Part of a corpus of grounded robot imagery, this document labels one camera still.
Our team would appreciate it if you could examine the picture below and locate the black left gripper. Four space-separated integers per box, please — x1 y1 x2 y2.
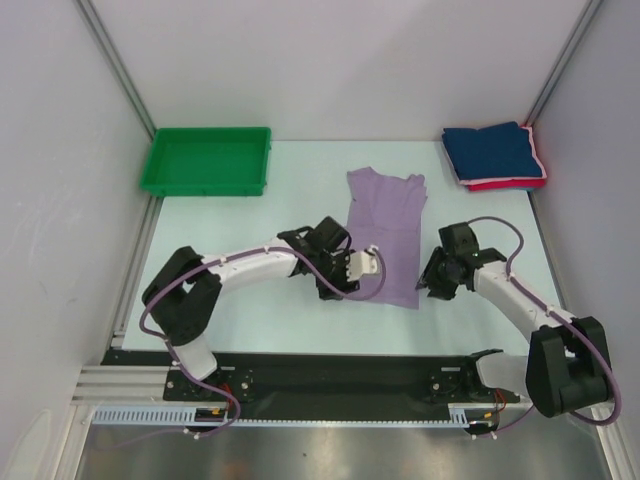
312 249 359 300

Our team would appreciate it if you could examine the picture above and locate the purple t shirt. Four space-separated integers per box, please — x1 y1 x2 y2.
346 167 427 310

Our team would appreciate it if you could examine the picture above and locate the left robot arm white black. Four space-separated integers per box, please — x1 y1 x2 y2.
142 216 377 400

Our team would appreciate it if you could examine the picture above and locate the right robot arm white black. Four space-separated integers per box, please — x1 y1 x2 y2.
416 221 622 426

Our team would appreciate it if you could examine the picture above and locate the pink folded shirt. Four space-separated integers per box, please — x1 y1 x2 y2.
452 124 547 187

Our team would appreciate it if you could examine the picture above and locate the red folded shirt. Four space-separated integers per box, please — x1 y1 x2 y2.
465 125 548 192

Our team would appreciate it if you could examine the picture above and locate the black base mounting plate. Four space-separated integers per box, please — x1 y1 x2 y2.
99 349 584 421

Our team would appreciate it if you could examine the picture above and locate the navy blue folded shirt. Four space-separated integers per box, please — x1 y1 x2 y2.
441 121 544 180

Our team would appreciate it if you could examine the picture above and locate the green plastic tray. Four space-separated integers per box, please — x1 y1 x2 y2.
140 127 271 197

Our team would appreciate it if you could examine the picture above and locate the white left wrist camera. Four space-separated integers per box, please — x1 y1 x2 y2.
346 245 381 282

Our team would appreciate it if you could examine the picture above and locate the aluminium frame front rail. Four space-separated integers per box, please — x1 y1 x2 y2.
69 364 619 407

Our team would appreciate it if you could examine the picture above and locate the light blue cable duct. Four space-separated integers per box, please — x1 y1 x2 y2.
92 405 492 428

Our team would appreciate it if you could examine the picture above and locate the right aluminium corner post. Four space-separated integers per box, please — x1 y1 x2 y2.
524 0 605 126

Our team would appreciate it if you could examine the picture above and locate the aluminium corner post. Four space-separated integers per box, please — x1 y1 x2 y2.
524 0 605 126
73 0 156 140

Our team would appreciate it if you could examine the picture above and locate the left aluminium corner post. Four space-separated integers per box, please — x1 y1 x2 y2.
73 0 156 140

